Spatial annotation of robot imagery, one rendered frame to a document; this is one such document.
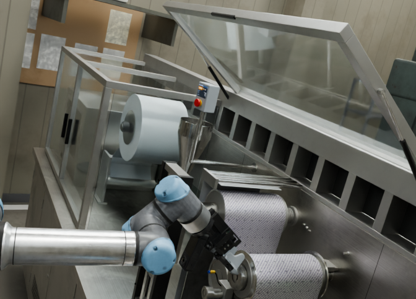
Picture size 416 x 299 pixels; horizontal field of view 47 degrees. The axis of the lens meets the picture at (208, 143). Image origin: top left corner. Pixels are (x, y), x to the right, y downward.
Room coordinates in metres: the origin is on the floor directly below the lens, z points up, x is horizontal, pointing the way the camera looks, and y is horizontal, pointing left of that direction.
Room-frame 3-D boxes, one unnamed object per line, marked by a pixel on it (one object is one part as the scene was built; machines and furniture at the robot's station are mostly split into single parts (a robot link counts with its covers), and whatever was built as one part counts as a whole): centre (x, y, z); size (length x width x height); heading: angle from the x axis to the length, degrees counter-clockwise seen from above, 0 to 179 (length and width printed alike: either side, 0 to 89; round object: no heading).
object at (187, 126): (1.94, 0.06, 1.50); 0.14 x 0.14 x 0.06
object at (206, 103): (1.75, 0.05, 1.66); 0.07 x 0.07 x 0.10; 39
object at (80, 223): (2.64, 0.52, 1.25); 1.19 x 0.57 x 0.70; 29
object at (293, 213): (1.62, -0.32, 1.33); 0.07 x 0.07 x 0.07; 29
